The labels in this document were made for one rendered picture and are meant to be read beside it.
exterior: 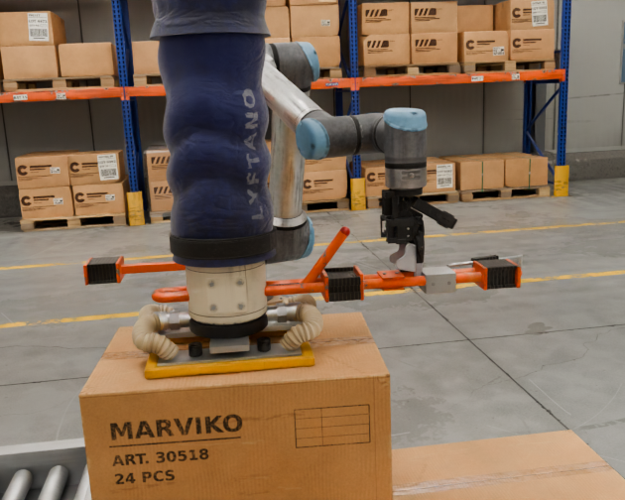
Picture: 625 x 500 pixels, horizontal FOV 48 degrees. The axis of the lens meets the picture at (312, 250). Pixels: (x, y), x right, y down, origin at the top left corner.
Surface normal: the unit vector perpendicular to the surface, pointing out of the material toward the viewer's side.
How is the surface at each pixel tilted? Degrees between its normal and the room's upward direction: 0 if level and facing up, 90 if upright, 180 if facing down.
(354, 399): 90
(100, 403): 90
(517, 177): 91
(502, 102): 90
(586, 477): 0
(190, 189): 75
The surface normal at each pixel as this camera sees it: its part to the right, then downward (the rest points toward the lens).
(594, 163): 0.16, 0.22
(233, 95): 0.48, -0.06
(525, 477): -0.04, -0.97
